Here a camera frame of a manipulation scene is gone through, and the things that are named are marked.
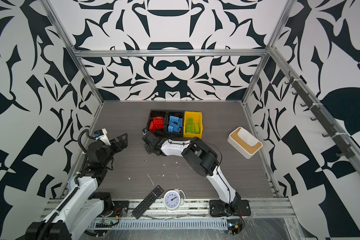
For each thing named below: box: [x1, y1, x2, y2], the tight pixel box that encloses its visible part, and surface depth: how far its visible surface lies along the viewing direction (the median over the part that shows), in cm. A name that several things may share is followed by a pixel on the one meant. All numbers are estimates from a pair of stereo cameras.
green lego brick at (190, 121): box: [188, 117, 193, 126], surface depth 109 cm
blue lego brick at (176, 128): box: [173, 125, 181, 133], surface depth 101 cm
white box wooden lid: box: [227, 126, 263, 160], surface depth 94 cm
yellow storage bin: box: [183, 111, 203, 139], surface depth 103 cm
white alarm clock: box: [163, 187, 186, 212], surface depth 76 cm
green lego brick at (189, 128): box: [186, 125, 193, 133], surface depth 101 cm
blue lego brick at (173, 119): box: [169, 115, 180, 125], surface depth 106 cm
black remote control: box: [131, 185, 164, 220], surface depth 77 cm
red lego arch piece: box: [149, 116, 165, 132], surface depth 103 cm
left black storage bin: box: [146, 109, 168, 134], surface depth 104 cm
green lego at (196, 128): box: [194, 123, 200, 134], surface depth 104 cm
